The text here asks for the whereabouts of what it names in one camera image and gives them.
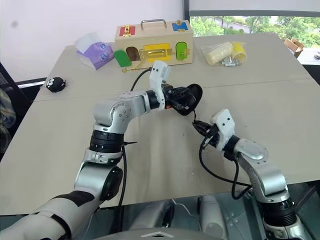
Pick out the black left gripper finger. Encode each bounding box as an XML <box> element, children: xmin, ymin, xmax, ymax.
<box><xmin>174</xmin><ymin>86</ymin><xmax>194</xmax><ymax>96</ymax></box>
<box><xmin>175</xmin><ymin>97</ymin><xmax>196</xmax><ymax>112</ymax></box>

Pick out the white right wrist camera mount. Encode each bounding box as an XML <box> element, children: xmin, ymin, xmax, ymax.
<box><xmin>210</xmin><ymin>108</ymin><xmax>236</xmax><ymax>152</ymax></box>

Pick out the black plush toy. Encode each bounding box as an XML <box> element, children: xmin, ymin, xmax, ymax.
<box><xmin>44</xmin><ymin>76</ymin><xmax>68</xmax><ymax>94</ymax></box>

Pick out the small bag of screws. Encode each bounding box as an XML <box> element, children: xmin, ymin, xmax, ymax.
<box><xmin>219</xmin><ymin>56</ymin><xmax>245</xmax><ymax>68</ymax></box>

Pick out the dark window pillar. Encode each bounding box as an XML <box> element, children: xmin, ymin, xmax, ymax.
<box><xmin>181</xmin><ymin>0</ymin><xmax>191</xmax><ymax>29</ymax></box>

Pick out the grey rounded robot leg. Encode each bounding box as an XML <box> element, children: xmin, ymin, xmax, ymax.
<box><xmin>198</xmin><ymin>194</ymin><xmax>230</xmax><ymax>240</ymax></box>

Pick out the yellow tape roll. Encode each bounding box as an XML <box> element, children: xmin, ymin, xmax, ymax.
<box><xmin>231</xmin><ymin>41</ymin><xmax>249</xmax><ymax>62</ymax></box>

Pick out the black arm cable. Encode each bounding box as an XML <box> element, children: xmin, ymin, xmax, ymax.
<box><xmin>198</xmin><ymin>136</ymin><xmax>254</xmax><ymax>200</ymax></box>
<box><xmin>116</xmin><ymin>67</ymin><xmax>154</xmax><ymax>208</ymax></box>

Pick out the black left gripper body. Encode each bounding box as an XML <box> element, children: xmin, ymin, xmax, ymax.
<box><xmin>161</xmin><ymin>83</ymin><xmax>181</xmax><ymax>111</ymax></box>

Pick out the cream foam roll in bag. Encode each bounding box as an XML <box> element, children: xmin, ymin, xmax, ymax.
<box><xmin>200</xmin><ymin>41</ymin><xmax>235</xmax><ymax>67</ymax></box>

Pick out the purple tissue box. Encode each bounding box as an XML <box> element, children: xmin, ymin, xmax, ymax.
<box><xmin>75</xmin><ymin>41</ymin><xmax>115</xmax><ymax>71</ymax></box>

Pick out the open cardboard box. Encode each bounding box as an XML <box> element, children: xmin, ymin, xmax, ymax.
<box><xmin>283</xmin><ymin>37</ymin><xmax>305</xmax><ymax>59</ymax></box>

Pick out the grey robot chest plate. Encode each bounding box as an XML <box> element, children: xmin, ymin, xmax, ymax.
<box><xmin>99</xmin><ymin>226</ymin><xmax>219</xmax><ymax>240</ymax></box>

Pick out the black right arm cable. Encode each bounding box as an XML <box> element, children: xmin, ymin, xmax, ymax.
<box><xmin>198</xmin><ymin>136</ymin><xmax>254</xmax><ymax>200</ymax></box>

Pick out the wooden lock box toy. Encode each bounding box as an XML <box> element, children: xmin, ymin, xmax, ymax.
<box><xmin>113</xmin><ymin>18</ymin><xmax>194</xmax><ymax>74</ymax></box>

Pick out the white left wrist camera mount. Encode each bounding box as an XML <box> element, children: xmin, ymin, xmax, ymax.
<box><xmin>148</xmin><ymin>59</ymin><xmax>171</xmax><ymax>111</ymax></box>

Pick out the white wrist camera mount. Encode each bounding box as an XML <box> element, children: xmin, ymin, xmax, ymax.
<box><xmin>148</xmin><ymin>59</ymin><xmax>171</xmax><ymax>111</ymax></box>
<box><xmin>210</xmin><ymin>108</ymin><xmax>236</xmax><ymax>152</ymax></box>

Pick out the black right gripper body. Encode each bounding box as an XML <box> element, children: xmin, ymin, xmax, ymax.
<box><xmin>203</xmin><ymin>123</ymin><xmax>222</xmax><ymax>149</ymax></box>

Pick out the camouflage cloth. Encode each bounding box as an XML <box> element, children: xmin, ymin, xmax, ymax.
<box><xmin>0</xmin><ymin>88</ymin><xmax>17</xmax><ymax>156</ymax></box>

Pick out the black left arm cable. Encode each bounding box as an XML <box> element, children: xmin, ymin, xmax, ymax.
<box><xmin>116</xmin><ymin>67</ymin><xmax>154</xmax><ymax>208</ymax></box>

